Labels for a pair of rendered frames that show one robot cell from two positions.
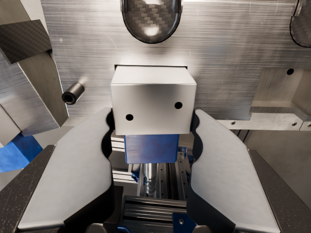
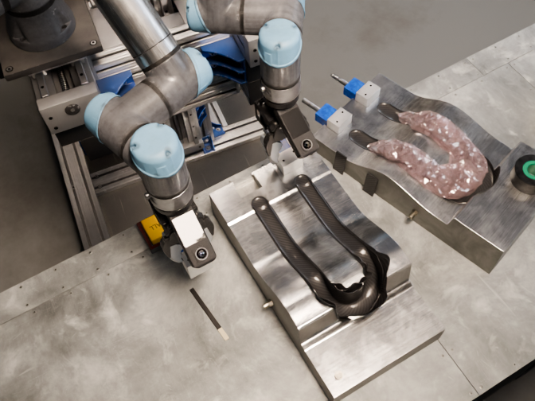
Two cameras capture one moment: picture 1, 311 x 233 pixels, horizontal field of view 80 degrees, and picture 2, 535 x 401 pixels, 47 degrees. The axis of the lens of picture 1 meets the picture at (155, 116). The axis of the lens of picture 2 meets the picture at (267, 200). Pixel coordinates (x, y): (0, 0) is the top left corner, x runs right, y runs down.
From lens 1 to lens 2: 1.25 m
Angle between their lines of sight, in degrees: 14
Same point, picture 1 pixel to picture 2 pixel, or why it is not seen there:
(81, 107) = not seen: hidden behind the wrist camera
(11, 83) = (336, 144)
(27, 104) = (328, 139)
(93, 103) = not seen: hidden behind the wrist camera
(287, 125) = (200, 196)
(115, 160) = (240, 104)
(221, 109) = (263, 170)
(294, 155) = not seen: outside the picture
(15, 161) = (322, 112)
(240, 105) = (258, 174)
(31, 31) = (340, 167)
